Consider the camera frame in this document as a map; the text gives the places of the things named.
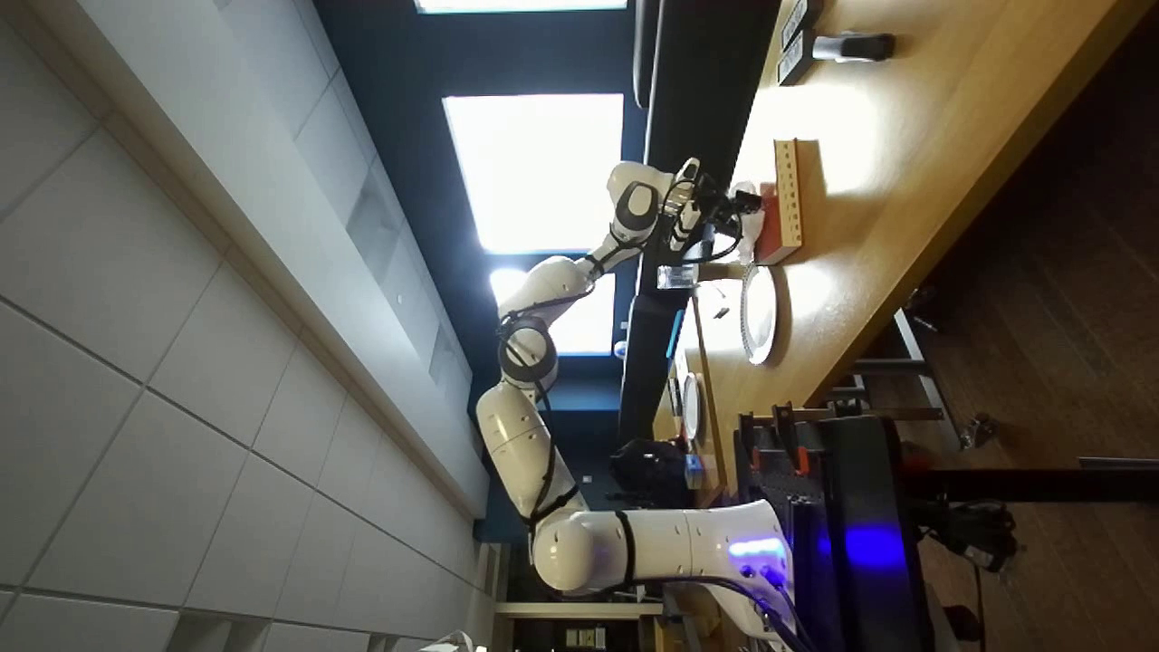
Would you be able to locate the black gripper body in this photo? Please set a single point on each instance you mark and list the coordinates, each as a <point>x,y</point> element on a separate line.
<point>717,211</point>

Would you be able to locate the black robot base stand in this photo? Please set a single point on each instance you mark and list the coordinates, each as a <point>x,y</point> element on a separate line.
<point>837,492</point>

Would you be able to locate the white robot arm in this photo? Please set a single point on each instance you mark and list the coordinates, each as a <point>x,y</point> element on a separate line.
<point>600,498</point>

